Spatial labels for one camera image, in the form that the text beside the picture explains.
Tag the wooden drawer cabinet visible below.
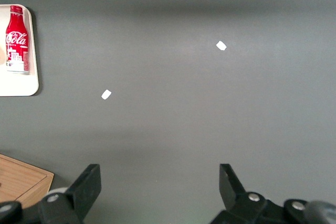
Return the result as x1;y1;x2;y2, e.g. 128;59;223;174
0;154;55;209

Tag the cream plastic tray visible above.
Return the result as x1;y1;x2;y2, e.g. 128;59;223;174
0;4;39;97

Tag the dark grey table mat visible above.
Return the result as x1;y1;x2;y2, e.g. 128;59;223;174
0;0;336;224

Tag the red cola can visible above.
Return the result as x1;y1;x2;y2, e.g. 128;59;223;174
5;5;30;75

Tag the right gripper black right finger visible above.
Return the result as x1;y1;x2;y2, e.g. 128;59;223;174
209;163;286;224

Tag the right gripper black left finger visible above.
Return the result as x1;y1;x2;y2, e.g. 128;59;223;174
39;163;102;224

